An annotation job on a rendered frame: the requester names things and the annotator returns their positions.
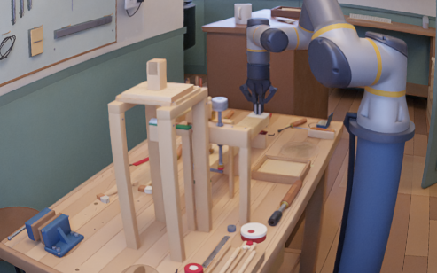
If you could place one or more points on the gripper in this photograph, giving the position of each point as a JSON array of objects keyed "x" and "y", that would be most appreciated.
[{"x": 258, "y": 73}]

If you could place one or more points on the pale wooden gauge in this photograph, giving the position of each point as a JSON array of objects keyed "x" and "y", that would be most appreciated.
[{"x": 156, "y": 95}]

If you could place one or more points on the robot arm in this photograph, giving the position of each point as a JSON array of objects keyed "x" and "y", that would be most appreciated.
[{"x": 354, "y": 57}]

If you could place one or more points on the grey knob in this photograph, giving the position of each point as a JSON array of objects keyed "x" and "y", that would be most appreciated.
[{"x": 219, "y": 103}]

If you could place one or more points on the wooden tray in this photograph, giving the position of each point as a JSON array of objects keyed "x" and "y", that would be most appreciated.
[{"x": 280, "y": 169}]

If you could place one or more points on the dark brown tray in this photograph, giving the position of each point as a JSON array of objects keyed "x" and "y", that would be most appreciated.
[{"x": 284, "y": 12}]

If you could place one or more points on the brown cabinet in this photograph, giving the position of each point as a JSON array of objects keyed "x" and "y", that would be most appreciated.
[{"x": 225, "y": 68}]

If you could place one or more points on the wooden block with red felt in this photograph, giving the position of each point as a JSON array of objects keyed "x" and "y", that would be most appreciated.
[{"x": 260, "y": 141}]

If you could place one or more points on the small blue square tool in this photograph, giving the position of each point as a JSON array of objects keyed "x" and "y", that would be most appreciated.
[{"x": 323, "y": 123}]

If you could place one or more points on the white block with orange strip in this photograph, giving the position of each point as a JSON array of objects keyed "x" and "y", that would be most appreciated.
[{"x": 321, "y": 133}]

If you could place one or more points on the white mug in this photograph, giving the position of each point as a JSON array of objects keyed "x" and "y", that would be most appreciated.
[{"x": 242, "y": 13}]

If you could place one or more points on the green felt pad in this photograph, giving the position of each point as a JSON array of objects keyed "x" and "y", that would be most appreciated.
[{"x": 183, "y": 126}]

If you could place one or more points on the small blue lever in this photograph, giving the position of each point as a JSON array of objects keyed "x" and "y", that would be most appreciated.
[{"x": 215, "y": 170}]

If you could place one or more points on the black cylinder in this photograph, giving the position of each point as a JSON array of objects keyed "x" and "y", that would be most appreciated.
[{"x": 189, "y": 26}]

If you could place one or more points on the white ribbed strip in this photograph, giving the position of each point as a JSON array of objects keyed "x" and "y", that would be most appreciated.
[{"x": 370, "y": 18}]

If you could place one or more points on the red flat strip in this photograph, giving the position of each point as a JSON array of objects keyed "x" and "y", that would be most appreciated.
[{"x": 140, "y": 161}]

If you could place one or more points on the large red white spool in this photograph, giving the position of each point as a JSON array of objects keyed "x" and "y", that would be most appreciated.
[{"x": 253, "y": 230}]

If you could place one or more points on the small blue cylinder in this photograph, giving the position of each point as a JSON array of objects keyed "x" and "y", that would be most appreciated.
[{"x": 231, "y": 228}]

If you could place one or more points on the small white tipped wooden piece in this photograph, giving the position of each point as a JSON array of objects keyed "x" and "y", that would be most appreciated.
[
  {"x": 103, "y": 197},
  {"x": 146, "y": 189}
]

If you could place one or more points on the steel ruler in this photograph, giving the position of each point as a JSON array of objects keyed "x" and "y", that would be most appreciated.
[{"x": 216, "y": 251}]

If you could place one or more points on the pale wooden stick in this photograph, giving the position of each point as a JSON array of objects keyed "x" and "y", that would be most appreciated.
[
  {"x": 230, "y": 261},
  {"x": 241, "y": 260},
  {"x": 249, "y": 261}
]

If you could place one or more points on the small white bottle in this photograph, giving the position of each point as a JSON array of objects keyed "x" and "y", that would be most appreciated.
[{"x": 425, "y": 22}]

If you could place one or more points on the small red white spool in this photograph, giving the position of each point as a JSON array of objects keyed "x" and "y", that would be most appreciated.
[{"x": 193, "y": 268}]

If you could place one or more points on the long grey bar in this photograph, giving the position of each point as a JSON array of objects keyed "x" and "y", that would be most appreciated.
[{"x": 83, "y": 26}]

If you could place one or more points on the white tool board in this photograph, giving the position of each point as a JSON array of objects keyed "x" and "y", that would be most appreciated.
[{"x": 70, "y": 57}]

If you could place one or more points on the yellow sanding block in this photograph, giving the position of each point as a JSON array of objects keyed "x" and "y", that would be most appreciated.
[{"x": 36, "y": 41}]

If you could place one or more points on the blue bench vise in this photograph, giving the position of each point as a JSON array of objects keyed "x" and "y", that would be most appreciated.
[{"x": 56, "y": 233}]

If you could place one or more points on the pale wooden action frame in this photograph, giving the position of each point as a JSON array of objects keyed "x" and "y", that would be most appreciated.
[{"x": 170, "y": 170}]

